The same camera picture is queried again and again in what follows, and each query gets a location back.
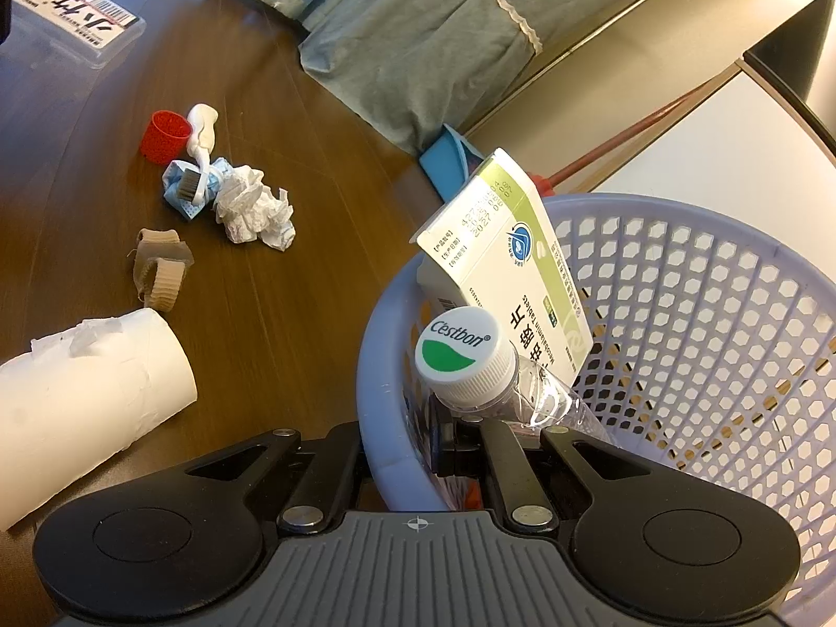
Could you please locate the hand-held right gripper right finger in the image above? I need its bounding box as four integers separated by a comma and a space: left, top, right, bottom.
427, 398, 660, 533

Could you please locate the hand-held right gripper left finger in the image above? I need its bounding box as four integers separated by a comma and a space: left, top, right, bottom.
183, 421, 367, 533

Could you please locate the clear plastic labelled box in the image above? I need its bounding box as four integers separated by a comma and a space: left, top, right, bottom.
0, 0, 146, 69

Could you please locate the purple plastic waste basket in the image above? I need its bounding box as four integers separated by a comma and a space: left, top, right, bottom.
358, 192, 836, 627

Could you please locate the clear plastic water bottle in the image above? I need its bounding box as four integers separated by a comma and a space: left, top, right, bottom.
413, 306, 618, 451

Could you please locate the red bottle cap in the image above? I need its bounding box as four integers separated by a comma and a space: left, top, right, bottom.
140, 111, 193, 164

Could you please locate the white green medicine box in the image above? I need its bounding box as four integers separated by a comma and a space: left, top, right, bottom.
410, 148, 595, 388

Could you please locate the white toothbrush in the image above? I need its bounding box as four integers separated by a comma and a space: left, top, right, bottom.
176, 103, 219, 203

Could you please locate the crumpled brown paper wrapper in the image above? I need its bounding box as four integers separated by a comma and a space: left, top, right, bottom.
134, 227, 195, 311

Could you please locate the crumpled blue white mask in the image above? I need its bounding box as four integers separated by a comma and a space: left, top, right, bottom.
162, 157, 229, 223

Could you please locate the white paper roll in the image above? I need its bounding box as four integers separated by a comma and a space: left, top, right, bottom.
0, 309, 199, 532

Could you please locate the blue dustpan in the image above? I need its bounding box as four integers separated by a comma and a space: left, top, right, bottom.
420, 123, 484, 203

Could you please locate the red broom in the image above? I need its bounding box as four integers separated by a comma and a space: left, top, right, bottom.
532, 68, 746, 200

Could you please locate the grey curtain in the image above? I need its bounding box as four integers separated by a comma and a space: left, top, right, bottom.
189, 0, 660, 158

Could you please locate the white wooden cabinet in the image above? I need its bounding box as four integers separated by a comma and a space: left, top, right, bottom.
555, 0, 836, 256

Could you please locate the metal pole teal hook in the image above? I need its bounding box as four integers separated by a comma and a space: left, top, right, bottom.
467, 0, 693, 138

